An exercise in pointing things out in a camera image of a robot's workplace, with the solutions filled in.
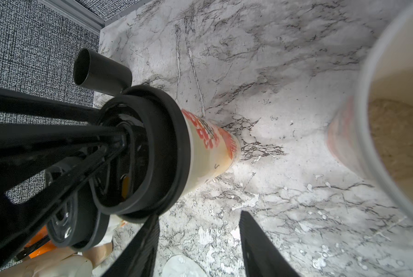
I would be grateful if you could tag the middle yellow paper cup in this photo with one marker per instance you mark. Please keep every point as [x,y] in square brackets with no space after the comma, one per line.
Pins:
[372,133]

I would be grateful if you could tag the wooden mug tree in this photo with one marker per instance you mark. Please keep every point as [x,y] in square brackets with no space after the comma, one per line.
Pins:
[61,262]

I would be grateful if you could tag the black cylindrical cup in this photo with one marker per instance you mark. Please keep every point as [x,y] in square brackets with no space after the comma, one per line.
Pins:
[96,72]

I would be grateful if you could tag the black plastic cup lid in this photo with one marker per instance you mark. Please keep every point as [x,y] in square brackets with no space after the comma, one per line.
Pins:
[79,224]
[149,175]

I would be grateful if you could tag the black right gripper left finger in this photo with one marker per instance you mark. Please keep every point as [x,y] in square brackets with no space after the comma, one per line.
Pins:
[139,257]

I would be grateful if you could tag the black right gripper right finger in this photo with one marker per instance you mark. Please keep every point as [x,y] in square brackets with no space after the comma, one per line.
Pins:
[260,256]

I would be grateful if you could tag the orange mug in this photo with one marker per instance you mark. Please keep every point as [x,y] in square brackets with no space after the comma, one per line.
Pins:
[38,245]

